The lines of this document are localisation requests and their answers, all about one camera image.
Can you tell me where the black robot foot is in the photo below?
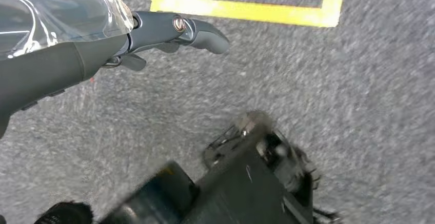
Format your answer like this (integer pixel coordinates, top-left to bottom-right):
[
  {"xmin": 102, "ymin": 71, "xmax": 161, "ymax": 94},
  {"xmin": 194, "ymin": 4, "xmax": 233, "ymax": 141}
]
[
  {"xmin": 97, "ymin": 109, "xmax": 343, "ymax": 224},
  {"xmin": 33, "ymin": 200, "xmax": 95, "ymax": 224}
]

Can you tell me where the yellow floor tape square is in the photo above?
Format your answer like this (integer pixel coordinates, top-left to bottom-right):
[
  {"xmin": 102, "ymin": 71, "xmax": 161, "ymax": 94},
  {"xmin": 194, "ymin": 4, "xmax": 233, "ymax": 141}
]
[{"xmin": 150, "ymin": 0, "xmax": 348, "ymax": 29}]

